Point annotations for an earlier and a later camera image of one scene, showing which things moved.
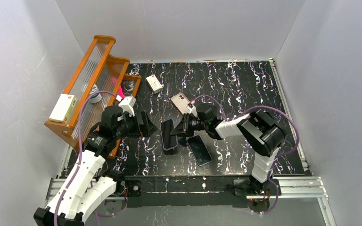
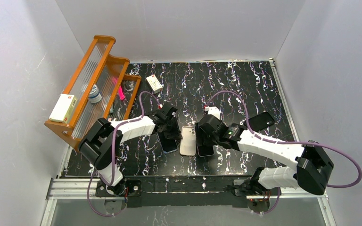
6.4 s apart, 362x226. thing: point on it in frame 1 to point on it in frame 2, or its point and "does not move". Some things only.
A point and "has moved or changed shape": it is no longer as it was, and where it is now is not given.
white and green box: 64,109 does not move
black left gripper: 141,124 to 171,130
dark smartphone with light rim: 199,150 has moved or changed shape
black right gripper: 185,125 to 203,134
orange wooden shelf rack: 98,83 does not move
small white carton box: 154,83 does not move
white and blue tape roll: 96,98 does not move
